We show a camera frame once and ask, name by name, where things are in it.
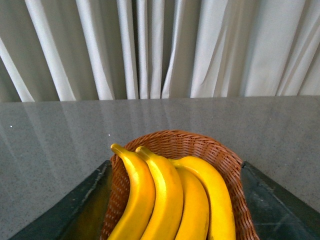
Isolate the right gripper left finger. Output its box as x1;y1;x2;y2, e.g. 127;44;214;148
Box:
11;160;112;240

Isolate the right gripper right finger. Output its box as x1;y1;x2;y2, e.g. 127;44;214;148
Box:
240;161;320;240

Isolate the curved yellow banana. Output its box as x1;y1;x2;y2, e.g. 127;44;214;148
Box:
135;146;184;240

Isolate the long straight yellow banana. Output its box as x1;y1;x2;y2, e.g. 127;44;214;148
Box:
108;143;156;240

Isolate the upper banana in basket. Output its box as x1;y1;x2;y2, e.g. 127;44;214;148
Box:
170;156;236;240

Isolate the banana in basket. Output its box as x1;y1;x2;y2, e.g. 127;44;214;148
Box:
175;168;210;240
170;156;236;240

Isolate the lower banana in basket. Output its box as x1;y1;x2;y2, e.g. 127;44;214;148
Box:
175;168;210;240

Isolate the right brown wicker basket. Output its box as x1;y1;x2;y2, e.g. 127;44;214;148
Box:
100;130;259;240

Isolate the white pleated curtain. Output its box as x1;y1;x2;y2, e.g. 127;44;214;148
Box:
0;0;320;102

